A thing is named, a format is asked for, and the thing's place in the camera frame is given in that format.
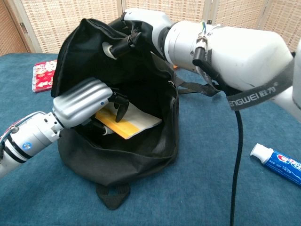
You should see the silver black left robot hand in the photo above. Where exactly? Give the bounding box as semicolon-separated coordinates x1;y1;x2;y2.
52;77;130;137

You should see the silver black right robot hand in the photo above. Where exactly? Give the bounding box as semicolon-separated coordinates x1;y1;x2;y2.
102;8;176;61

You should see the yellow white notebook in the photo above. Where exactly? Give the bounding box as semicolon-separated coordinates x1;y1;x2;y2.
94;103;162;140

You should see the black fabric backpack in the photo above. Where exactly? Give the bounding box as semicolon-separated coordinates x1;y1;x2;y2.
51;18;222;210

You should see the red spiral notebook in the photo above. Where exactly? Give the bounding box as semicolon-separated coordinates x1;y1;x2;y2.
32;60;58;94

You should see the woven folding screen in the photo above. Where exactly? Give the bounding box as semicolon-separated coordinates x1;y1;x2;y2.
0;0;301;57

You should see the blue toothpaste tube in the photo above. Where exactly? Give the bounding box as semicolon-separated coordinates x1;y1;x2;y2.
250;143;301;187

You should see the grey velcro strap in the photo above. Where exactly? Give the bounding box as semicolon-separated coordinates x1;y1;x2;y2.
226;58;294;111

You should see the black braided cable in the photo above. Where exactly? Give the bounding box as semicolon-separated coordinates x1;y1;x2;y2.
192;47;243;226

